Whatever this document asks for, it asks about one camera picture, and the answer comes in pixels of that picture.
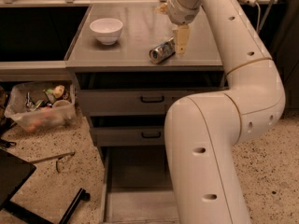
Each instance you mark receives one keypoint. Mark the dark cabinet at right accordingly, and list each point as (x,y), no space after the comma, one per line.
(285,50)

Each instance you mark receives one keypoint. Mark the black chair base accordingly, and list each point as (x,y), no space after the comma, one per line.
(30,197)

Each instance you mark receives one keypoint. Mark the grey bottom drawer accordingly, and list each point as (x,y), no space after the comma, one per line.
(137,187)

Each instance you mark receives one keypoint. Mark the grey middle drawer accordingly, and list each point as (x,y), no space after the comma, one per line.
(135,130)

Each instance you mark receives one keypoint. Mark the white ceramic bowl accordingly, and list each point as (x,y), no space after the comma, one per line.
(107,30)

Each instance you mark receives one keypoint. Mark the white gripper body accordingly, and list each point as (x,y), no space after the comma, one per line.
(181,15)

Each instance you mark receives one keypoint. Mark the silver redbull can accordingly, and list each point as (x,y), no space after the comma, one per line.
(163,51)

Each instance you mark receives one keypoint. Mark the grey metal drawer cabinet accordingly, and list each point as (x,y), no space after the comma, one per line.
(143,29)

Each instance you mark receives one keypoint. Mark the clear plastic storage bin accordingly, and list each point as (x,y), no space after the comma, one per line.
(39,105)

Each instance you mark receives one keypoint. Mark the grey drawer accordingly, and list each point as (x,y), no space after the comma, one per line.
(137,187)
(140,93)
(135,130)

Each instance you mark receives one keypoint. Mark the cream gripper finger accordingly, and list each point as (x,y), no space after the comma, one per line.
(181,37)
(161,9)

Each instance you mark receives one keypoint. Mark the grey top drawer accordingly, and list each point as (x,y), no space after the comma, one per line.
(140,93)

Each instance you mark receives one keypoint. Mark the metal rod on floor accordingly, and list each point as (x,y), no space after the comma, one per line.
(55,157)

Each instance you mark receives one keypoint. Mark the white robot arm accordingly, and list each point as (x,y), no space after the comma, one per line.
(201,129)

